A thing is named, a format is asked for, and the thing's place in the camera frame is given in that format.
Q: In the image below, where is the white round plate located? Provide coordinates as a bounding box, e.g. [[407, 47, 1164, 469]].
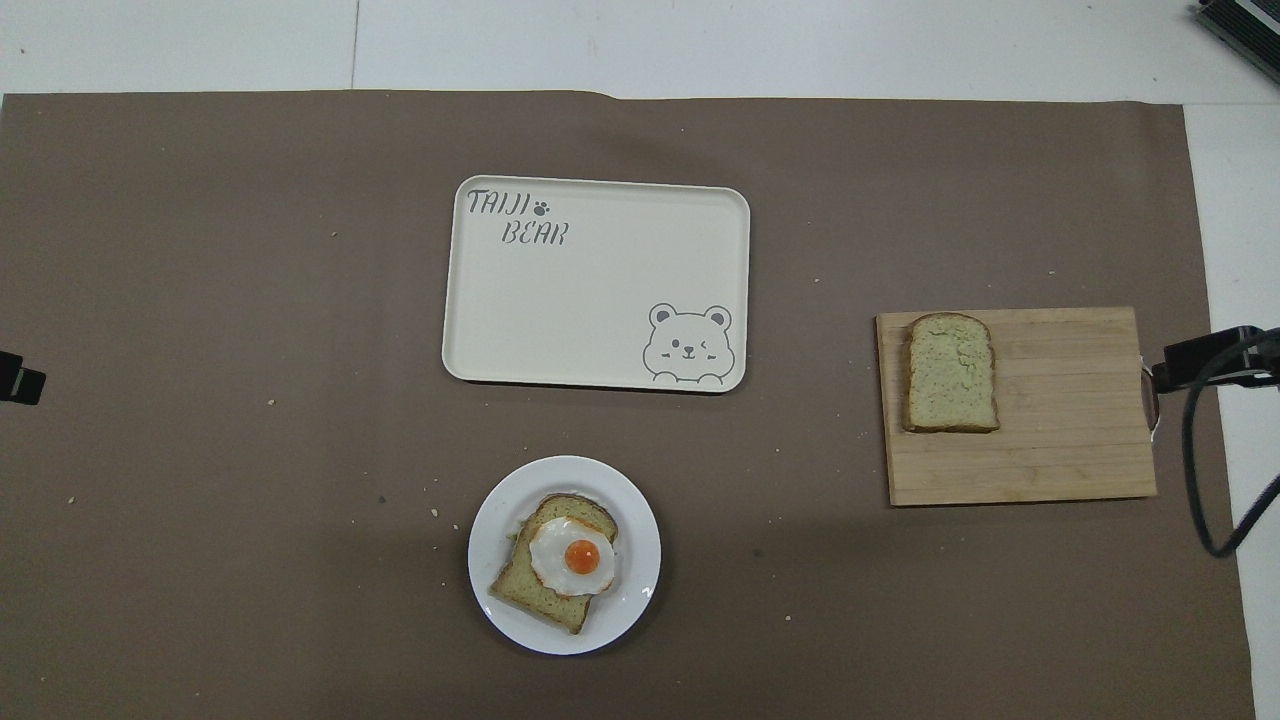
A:
[[467, 455, 662, 657]]

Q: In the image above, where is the wooden cutting board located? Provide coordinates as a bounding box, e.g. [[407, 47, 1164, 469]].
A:
[[876, 306, 1163, 507]]

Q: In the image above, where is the green speckled bread slice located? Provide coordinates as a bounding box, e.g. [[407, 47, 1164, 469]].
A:
[[488, 493, 621, 635], [903, 312, 1001, 435]]

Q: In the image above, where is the grey ribbed device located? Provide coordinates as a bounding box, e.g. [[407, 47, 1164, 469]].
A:
[[1196, 0, 1280, 84]]

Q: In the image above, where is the cream tray with bear print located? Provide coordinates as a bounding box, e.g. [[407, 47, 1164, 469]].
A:
[[441, 175, 751, 394]]

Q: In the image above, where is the fried egg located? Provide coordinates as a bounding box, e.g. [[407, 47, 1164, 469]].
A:
[[528, 516, 617, 598]]

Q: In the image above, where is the black cable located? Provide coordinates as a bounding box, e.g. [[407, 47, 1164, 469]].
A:
[[1181, 328, 1280, 559]]

